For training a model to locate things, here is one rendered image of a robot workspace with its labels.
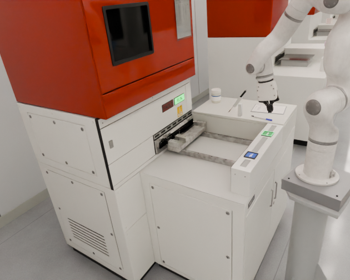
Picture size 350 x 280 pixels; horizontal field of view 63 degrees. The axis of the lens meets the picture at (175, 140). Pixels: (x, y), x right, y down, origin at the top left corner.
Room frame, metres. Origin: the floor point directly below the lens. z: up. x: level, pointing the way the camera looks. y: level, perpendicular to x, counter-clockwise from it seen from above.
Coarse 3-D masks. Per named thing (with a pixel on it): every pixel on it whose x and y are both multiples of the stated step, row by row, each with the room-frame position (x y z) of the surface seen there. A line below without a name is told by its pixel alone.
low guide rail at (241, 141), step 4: (204, 132) 1.73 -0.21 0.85; (208, 132) 1.73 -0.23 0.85; (204, 136) 1.73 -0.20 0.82; (208, 136) 1.71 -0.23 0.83; (212, 136) 1.69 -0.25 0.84; (216, 136) 1.68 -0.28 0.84; (220, 136) 1.66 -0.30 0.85; (224, 136) 1.65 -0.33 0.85; (228, 136) 1.64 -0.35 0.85; (224, 140) 1.64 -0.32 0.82; (228, 140) 1.63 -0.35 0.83; (232, 140) 1.61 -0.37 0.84; (236, 140) 1.59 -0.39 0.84; (240, 140) 1.58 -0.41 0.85; (244, 140) 1.57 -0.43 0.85; (248, 140) 1.56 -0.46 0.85; (244, 144) 1.56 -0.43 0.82; (248, 144) 1.55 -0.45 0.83
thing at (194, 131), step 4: (192, 128) 1.75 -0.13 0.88; (196, 128) 1.75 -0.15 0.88; (200, 128) 1.74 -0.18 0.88; (204, 128) 1.76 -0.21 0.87; (188, 132) 1.70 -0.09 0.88; (192, 132) 1.69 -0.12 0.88; (196, 132) 1.68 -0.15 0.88; (200, 132) 1.71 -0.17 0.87; (188, 136) 1.64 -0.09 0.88; (192, 136) 1.63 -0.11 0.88; (196, 136) 1.66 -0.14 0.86; (188, 140) 1.58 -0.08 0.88; (192, 140) 1.62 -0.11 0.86; (184, 144) 1.55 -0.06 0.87; (168, 148) 1.53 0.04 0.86; (172, 148) 1.51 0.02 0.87; (176, 148) 1.50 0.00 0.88; (180, 148) 1.50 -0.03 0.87
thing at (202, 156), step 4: (176, 152) 1.54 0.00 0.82; (180, 152) 1.52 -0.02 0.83; (184, 152) 1.51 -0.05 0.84; (188, 152) 1.49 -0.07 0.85; (192, 152) 1.48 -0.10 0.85; (196, 152) 1.47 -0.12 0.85; (192, 156) 1.47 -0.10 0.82; (196, 156) 1.46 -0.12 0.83; (200, 156) 1.44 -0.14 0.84; (204, 156) 1.42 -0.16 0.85; (208, 156) 1.41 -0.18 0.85; (212, 156) 1.41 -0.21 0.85; (208, 160) 1.41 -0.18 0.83; (212, 160) 1.40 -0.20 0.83; (216, 160) 1.38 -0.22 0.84; (220, 160) 1.37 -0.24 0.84; (224, 160) 1.35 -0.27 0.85; (228, 160) 1.35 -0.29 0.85; (224, 164) 1.35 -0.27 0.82; (228, 164) 1.34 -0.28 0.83; (232, 164) 1.32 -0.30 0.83
